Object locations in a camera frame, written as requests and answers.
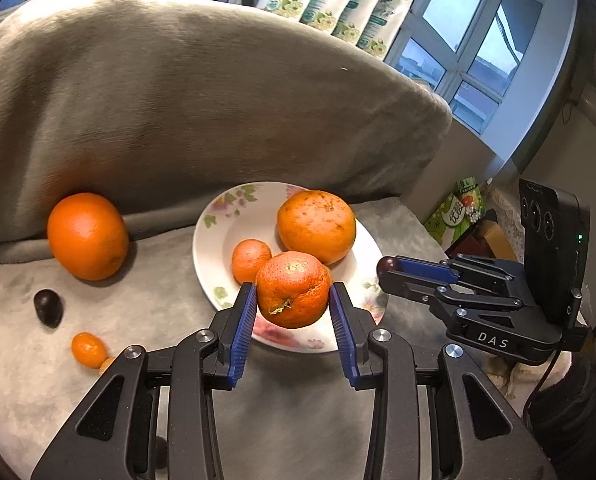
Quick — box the large rough tangerine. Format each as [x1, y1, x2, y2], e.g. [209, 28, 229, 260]
[276, 190, 356, 266]

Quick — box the small tangerine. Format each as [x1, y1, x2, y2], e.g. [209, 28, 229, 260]
[231, 238, 272, 284]

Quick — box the black cable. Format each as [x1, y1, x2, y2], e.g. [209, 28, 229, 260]
[519, 349, 564, 416]

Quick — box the grey seat cover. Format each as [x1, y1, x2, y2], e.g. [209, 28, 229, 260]
[0, 196, 529, 480]

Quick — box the brown longan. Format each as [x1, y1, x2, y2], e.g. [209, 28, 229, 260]
[98, 356, 115, 376]

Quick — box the medium tangerine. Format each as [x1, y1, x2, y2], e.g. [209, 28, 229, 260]
[256, 252, 332, 330]

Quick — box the small kumquat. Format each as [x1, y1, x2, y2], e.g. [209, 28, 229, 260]
[71, 332, 108, 368]

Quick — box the white floral plate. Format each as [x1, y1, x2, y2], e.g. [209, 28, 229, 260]
[193, 182, 388, 353]

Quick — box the green tissue pack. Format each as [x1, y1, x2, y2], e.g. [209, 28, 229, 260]
[424, 177, 486, 249]

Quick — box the grey blanket cushion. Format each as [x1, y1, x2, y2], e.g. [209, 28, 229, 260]
[0, 0, 452, 244]

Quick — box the red cardboard box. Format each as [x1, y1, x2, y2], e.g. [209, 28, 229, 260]
[446, 220, 518, 261]

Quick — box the dark cherry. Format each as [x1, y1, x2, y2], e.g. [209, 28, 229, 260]
[155, 436, 168, 470]
[33, 289, 64, 328]
[376, 257, 400, 275]

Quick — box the large smooth orange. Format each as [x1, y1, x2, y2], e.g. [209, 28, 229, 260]
[46, 193, 129, 282]

